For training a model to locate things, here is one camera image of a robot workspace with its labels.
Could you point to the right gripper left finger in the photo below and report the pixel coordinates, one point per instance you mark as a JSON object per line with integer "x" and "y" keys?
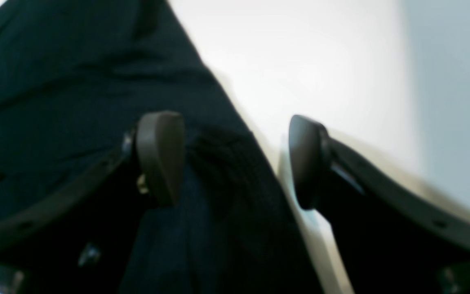
{"x": 79, "y": 239}

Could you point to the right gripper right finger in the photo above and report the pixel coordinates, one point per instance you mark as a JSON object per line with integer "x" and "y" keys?
{"x": 390, "y": 240}

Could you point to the black T-shirt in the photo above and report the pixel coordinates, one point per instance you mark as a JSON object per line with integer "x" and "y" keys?
{"x": 76, "y": 76}

